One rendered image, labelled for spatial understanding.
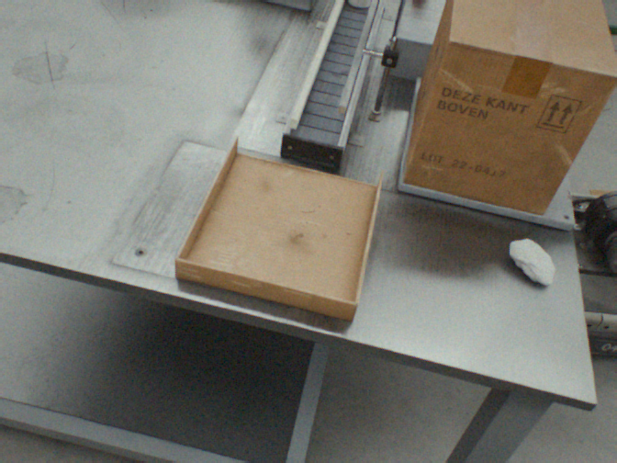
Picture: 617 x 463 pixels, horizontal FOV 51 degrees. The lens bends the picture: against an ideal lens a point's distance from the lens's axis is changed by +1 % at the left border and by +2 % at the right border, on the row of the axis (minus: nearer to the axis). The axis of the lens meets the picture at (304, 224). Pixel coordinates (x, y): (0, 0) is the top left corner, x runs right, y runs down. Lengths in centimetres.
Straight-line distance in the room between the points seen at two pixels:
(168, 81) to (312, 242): 49
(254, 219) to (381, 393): 95
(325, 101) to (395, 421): 95
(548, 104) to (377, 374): 107
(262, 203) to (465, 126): 34
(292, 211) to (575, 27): 51
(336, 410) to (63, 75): 107
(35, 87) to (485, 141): 80
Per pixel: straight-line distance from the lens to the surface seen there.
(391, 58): 122
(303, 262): 96
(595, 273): 205
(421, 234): 106
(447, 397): 191
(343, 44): 140
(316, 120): 116
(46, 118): 123
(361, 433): 178
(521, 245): 106
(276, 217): 102
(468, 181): 110
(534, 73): 99
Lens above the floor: 155
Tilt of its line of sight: 44 degrees down
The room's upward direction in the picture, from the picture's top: 11 degrees clockwise
